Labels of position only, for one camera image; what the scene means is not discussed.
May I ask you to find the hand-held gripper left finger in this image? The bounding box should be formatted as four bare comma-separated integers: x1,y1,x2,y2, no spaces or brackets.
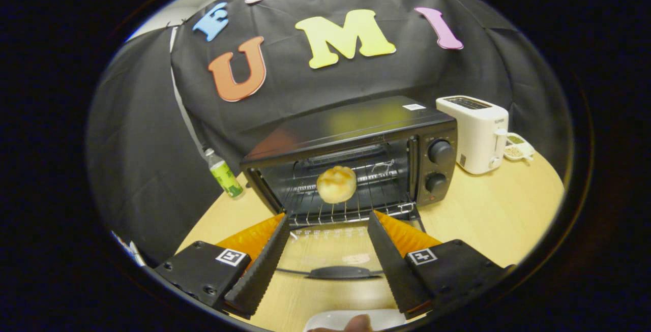
153,213,290,320

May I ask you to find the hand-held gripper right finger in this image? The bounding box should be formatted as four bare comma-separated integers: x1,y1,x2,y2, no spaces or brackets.
367,210,515,320

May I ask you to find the golden bread bun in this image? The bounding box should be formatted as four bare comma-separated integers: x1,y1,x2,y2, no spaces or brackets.
316,166,358,204

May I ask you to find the black toaster oven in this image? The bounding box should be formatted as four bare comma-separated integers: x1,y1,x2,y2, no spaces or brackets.
240,96,458,279

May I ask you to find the white toaster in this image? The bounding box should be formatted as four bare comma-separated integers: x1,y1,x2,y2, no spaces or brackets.
436,96,510,175

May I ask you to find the white plate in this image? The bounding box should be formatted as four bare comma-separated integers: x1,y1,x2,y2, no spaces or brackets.
304,309,407,332

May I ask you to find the green label water bottle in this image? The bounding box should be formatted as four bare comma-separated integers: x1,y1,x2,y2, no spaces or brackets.
204,148,245,199

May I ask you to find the white divided snack dish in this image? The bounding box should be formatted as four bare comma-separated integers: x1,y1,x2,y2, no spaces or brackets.
504,133,536,162

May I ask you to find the black backdrop cloth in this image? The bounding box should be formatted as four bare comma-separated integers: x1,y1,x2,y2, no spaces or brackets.
86,0,574,266

